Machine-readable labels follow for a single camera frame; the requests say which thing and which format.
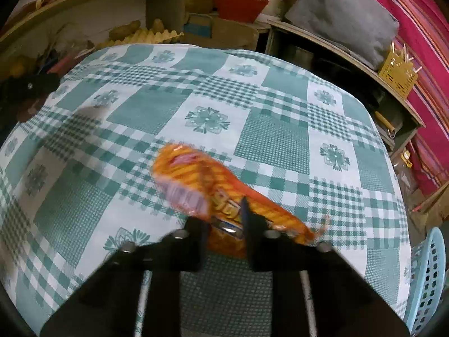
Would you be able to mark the cardboard box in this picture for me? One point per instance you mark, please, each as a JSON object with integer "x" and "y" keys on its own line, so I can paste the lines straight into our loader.
{"x": 228, "y": 35}

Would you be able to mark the red plastic basket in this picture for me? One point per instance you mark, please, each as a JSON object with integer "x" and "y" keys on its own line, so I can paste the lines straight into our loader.
{"x": 238, "y": 8}

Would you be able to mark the clear bottle yellow label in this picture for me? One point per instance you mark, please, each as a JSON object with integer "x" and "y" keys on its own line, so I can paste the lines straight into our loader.
{"x": 405, "y": 172}

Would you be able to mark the pink striped blanket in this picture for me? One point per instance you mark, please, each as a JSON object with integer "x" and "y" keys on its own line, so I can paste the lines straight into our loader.
{"x": 424, "y": 35}

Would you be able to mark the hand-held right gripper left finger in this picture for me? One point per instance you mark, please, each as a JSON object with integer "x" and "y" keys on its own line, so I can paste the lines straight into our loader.
{"x": 200, "y": 245}

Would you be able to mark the light blue plastic basket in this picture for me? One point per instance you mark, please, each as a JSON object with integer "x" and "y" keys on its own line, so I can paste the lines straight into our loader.
{"x": 429, "y": 270}

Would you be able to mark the low wooden shelf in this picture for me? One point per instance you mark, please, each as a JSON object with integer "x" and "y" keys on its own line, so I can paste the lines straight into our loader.
{"x": 350, "y": 63}

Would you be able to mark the green checked tablecloth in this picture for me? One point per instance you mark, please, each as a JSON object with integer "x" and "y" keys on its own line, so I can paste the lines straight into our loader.
{"x": 273, "y": 140}

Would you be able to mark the grey cushion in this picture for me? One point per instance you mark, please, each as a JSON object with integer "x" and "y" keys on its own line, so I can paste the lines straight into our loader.
{"x": 343, "y": 17}

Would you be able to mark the orange snack packet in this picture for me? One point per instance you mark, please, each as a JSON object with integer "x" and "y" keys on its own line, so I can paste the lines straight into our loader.
{"x": 196, "y": 175}

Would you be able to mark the bundle of chopsticks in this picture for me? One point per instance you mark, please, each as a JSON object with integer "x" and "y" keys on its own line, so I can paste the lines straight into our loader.
{"x": 405, "y": 58}

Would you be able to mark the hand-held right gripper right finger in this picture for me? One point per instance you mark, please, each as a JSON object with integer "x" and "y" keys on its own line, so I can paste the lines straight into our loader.
{"x": 254, "y": 242}

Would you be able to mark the yellow perforated utensil holder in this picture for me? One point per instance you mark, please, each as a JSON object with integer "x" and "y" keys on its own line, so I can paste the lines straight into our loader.
{"x": 398, "y": 77}

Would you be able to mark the potato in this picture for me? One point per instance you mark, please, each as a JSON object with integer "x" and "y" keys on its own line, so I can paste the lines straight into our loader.
{"x": 158, "y": 25}
{"x": 124, "y": 31}

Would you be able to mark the yellow egg tray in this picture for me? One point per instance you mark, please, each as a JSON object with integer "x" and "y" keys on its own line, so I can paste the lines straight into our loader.
{"x": 147, "y": 37}

